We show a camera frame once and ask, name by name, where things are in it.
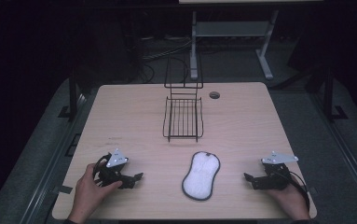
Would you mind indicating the white fluffy pad black trim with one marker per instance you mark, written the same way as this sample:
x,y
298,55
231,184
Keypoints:
x,y
201,175

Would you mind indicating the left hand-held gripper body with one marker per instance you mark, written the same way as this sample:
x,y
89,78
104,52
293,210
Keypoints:
x,y
112,170

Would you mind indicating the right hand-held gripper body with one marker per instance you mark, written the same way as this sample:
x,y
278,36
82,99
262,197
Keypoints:
x,y
274,174

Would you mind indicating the grey metal table frame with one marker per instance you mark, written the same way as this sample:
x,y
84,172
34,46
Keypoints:
x,y
229,34

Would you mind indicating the black metal stand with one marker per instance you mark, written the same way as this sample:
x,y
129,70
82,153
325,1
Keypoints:
x,y
73,96
330,93

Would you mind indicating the person's left hand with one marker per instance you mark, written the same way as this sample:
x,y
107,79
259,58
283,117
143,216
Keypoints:
x,y
89,194

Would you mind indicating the round table grommet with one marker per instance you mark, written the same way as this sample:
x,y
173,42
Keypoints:
x,y
214,95

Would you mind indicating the person's right hand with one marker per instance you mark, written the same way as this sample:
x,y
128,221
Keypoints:
x,y
291,199

